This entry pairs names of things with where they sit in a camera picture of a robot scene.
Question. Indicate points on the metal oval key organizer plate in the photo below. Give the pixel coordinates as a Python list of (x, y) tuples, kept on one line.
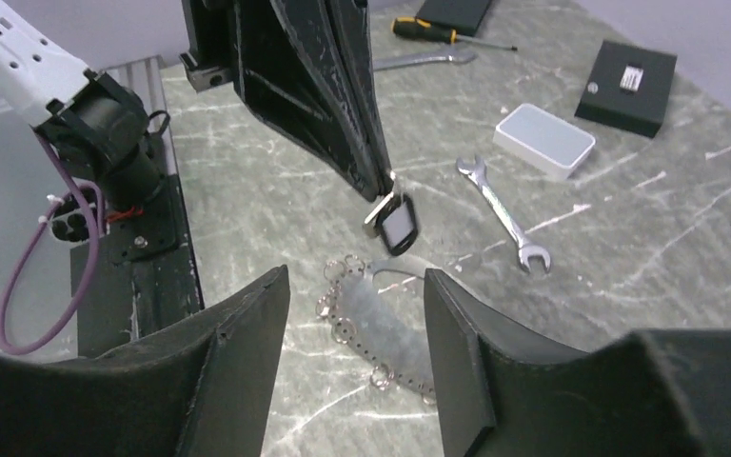
[(362, 321)]

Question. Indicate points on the yellow black screwdriver at left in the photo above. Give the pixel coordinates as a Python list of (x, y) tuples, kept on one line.
[(412, 28)]

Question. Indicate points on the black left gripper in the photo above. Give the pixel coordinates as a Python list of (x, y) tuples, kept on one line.
[(305, 70)]

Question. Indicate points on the flat black box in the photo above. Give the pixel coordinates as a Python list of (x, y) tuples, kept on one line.
[(464, 16)]

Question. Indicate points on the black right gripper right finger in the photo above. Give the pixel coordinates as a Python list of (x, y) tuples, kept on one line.
[(506, 390)]

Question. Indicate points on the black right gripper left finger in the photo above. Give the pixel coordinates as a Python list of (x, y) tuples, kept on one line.
[(200, 387)]

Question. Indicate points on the aluminium frame rail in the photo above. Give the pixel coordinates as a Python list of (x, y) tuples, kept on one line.
[(145, 79)]

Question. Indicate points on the translucent white plastic box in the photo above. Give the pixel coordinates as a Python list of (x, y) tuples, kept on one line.
[(543, 140)]

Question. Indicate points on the silver key with black tag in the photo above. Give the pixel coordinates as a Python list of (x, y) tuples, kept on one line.
[(394, 219)]

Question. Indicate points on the black box with white label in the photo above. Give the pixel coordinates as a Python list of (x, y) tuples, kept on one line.
[(628, 88)]

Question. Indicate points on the small silver open-end wrench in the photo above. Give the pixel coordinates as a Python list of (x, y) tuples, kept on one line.
[(527, 250)]

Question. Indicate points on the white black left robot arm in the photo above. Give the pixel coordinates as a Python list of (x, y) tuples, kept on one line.
[(85, 113)]

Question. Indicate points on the large silver combination wrench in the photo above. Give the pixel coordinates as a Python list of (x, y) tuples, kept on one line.
[(453, 56)]

